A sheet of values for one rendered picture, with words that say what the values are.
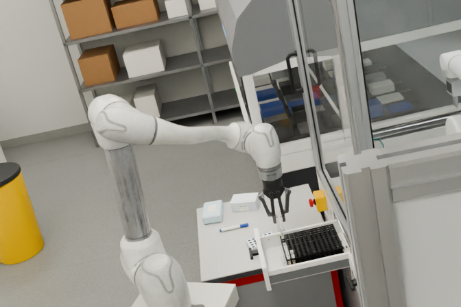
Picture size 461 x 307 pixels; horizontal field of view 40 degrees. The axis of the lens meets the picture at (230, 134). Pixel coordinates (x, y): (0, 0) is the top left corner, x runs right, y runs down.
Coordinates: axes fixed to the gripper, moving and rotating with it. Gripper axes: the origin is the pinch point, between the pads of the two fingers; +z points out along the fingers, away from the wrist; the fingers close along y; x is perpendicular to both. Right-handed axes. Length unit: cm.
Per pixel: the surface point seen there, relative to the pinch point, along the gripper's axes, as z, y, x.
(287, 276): 14.6, -1.6, -15.4
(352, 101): -68, 22, -57
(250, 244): 21.1, -13.0, 21.0
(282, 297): 42.3, -4.2, 8.6
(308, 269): 13.5, 6.7, -15.3
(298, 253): 10.1, 4.6, -9.0
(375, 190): -103, 1, -165
